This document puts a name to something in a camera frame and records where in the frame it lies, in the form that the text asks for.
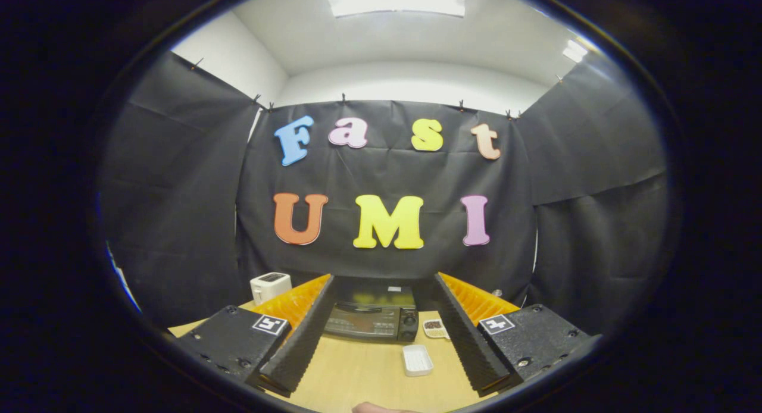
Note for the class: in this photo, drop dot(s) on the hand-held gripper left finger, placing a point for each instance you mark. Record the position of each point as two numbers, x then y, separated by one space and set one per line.
303 335

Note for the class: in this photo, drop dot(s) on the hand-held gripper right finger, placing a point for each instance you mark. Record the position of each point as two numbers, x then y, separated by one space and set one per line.
461 335

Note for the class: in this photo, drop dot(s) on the black toaster oven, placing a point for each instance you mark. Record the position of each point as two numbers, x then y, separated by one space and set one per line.
369 321

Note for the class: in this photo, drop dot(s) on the white toaster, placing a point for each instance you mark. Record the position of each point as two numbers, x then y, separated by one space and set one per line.
269 287

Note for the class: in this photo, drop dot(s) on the white divided dish with grains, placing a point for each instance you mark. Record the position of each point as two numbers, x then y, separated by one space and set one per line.
434 327

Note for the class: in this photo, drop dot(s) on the white rectangular plastic tray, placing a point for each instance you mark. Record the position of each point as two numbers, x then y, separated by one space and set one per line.
417 360

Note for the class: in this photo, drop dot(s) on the black backdrop cloth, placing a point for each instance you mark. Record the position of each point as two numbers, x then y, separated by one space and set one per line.
387 175

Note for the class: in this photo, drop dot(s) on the small ceiling light panel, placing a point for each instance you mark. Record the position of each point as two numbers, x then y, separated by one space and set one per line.
575 51

